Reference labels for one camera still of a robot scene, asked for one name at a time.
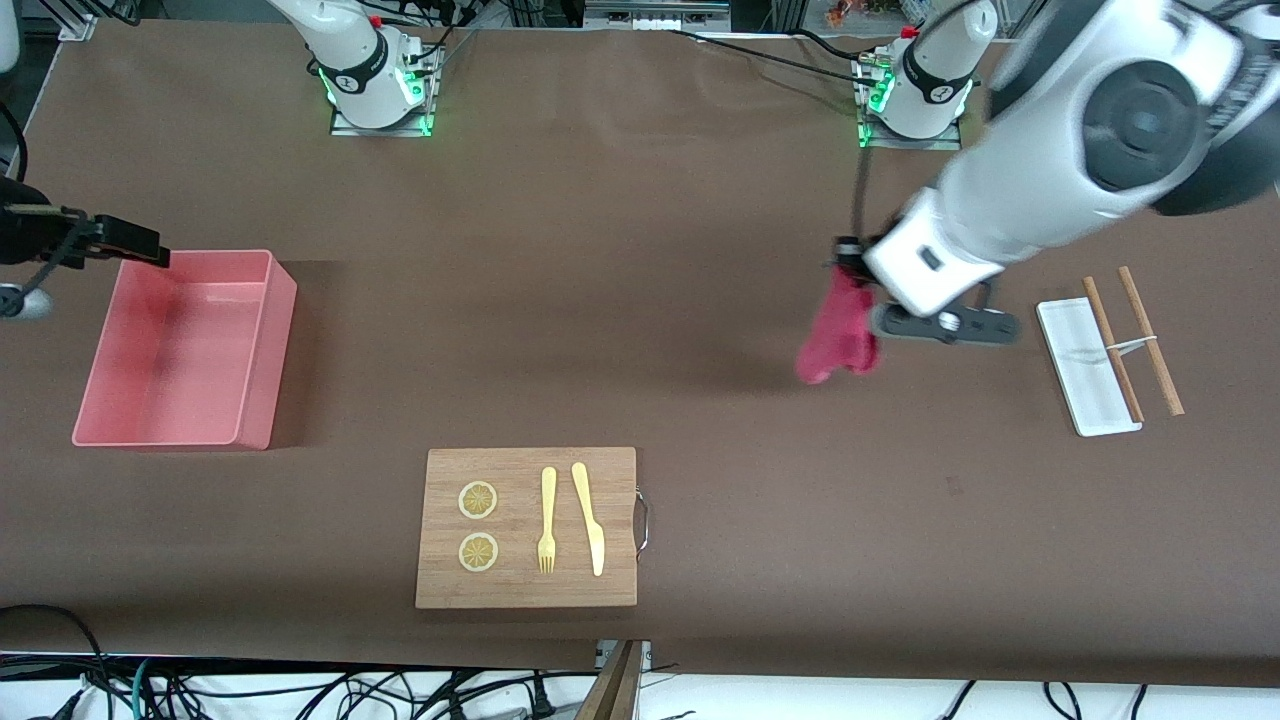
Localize yellow plastic knife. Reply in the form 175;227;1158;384
571;462;606;578

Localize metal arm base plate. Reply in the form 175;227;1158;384
330;45;443;138
855;50;963;151

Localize small metal bracket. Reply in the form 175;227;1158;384
595;640;653;673

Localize teal floor cable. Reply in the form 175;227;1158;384
130;658;161;720

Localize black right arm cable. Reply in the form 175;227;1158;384
0;100;86;291

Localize wooden cutting board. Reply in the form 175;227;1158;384
415;447;651;610

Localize grey metal box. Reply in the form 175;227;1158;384
585;0;731;31

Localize pink and grey cloth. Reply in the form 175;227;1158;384
795;265;883;386

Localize colourful small objects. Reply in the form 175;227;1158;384
825;0;906;26

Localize pink plastic bin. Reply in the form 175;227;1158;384
72;249;298;451

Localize black cable on table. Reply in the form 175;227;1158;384
660;28;881;86

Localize wooden plank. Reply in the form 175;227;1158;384
575;640;644;720

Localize thick black floor cable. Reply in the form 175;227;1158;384
0;604;111;720

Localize yellow plastic fork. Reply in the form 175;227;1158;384
537;467;558;575

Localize aluminium frame corner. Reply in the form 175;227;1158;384
55;0;101;41

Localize white rectangular plate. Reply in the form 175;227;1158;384
1036;298;1143;438

